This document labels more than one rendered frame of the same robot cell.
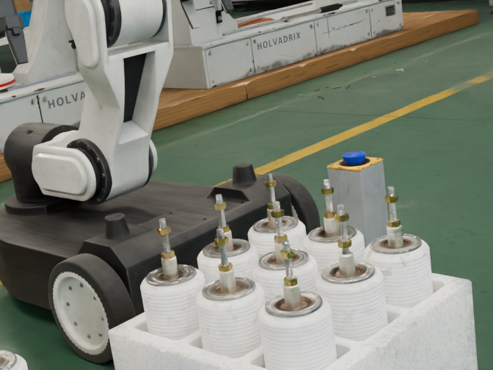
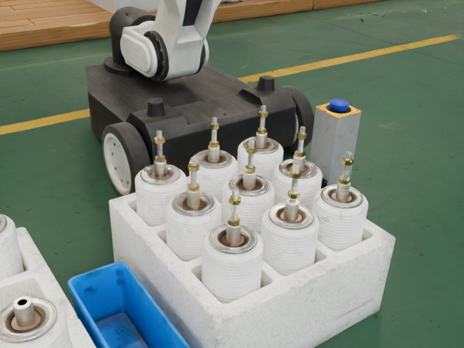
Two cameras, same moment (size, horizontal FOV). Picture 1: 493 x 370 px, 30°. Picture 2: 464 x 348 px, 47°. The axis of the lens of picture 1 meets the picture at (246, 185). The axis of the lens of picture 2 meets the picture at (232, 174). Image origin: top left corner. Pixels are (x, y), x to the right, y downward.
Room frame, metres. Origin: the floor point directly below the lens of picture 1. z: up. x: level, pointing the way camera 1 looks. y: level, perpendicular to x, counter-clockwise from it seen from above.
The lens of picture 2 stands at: (0.44, -0.14, 0.75)
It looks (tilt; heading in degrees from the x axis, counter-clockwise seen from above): 30 degrees down; 9
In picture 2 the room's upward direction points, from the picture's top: 2 degrees clockwise
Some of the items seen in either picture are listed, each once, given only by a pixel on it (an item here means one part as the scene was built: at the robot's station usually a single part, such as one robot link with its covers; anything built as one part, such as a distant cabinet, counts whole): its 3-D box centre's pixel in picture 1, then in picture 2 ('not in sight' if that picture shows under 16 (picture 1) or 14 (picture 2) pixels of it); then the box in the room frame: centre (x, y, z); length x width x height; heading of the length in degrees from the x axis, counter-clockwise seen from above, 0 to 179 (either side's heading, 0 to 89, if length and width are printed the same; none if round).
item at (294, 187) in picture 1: (279, 217); (286, 119); (1.94, -0.06, 0.10); 0.20 x 0.05 x 0.20; 45
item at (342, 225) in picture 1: (343, 231); (294, 184); (1.19, -0.12, 0.31); 0.01 x 0.01 x 0.08
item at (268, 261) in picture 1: (283, 260); (248, 185); (1.27, -0.04, 0.25); 0.08 x 0.08 x 0.01
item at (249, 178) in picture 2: (282, 252); (249, 179); (1.27, -0.04, 0.26); 0.02 x 0.02 x 0.03
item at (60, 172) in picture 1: (95, 162); (165, 49); (1.95, 0.32, 0.28); 0.21 x 0.20 x 0.13; 45
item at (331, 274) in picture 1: (348, 272); (291, 216); (1.19, -0.12, 0.25); 0.08 x 0.08 x 0.01
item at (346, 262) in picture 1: (347, 263); (291, 209); (1.19, -0.12, 0.26); 0.02 x 0.02 x 0.03
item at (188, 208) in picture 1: (111, 202); (170, 81); (1.93, 0.30, 0.19); 0.64 x 0.52 x 0.33; 45
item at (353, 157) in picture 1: (354, 158); (338, 105); (1.53, -0.19, 0.32); 0.04 x 0.04 x 0.02
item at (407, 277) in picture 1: (400, 301); (335, 237); (1.27, -0.21, 0.16); 0.10 x 0.10 x 0.18
